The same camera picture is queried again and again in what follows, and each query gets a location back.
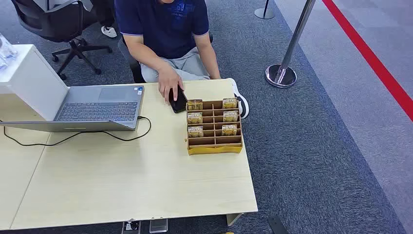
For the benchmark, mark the cardboard card holder box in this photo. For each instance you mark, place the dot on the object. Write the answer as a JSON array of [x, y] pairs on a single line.
[[213, 149]]

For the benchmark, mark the clear plastic bottle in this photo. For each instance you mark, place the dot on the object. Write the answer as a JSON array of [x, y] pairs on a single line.
[[6, 48]]

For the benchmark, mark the floor power socket box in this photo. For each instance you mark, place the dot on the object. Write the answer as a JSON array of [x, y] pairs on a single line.
[[131, 227]]

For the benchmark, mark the person's left forearm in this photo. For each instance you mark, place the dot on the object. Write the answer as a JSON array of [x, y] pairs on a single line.
[[209, 58]]

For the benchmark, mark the person's white left shoe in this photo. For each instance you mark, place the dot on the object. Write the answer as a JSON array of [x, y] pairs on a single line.
[[235, 88]]

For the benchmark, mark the chrome stanchion post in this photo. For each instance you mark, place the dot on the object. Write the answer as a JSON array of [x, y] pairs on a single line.
[[264, 13], [280, 77]]

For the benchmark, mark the person's right forearm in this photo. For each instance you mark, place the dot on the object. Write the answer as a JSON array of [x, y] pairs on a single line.
[[143, 53]]

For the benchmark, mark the person's right hand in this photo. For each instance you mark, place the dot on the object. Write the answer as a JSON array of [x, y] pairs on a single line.
[[169, 80]]

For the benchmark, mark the person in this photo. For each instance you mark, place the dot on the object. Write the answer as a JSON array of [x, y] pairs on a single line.
[[103, 13], [161, 29]]

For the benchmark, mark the person's white shoe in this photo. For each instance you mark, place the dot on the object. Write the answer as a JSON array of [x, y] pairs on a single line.
[[235, 88], [109, 31]]

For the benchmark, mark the grey laptop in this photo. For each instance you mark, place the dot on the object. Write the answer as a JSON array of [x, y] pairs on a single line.
[[96, 111]]

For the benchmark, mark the gold hotel key card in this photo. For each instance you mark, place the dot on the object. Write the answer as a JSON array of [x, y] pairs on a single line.
[[195, 118], [195, 105], [229, 103], [229, 130], [230, 116], [195, 131]]

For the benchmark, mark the black smartphone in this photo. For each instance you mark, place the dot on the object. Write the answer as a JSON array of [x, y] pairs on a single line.
[[179, 104]]

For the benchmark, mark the black office chair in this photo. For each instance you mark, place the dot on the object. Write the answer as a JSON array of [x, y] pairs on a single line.
[[48, 25]]

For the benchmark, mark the pale wooden table leg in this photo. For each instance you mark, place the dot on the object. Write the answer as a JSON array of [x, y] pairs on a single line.
[[233, 219]]

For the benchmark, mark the dark grey chair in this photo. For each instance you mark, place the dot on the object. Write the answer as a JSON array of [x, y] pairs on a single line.
[[135, 71]]

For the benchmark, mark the white box stand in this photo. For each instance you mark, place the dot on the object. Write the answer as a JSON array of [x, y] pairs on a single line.
[[38, 80]]

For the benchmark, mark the black robot foot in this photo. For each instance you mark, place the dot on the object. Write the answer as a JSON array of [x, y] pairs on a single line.
[[277, 226]]

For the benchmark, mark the silver floor plate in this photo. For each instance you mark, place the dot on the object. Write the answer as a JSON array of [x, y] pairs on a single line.
[[158, 226]]

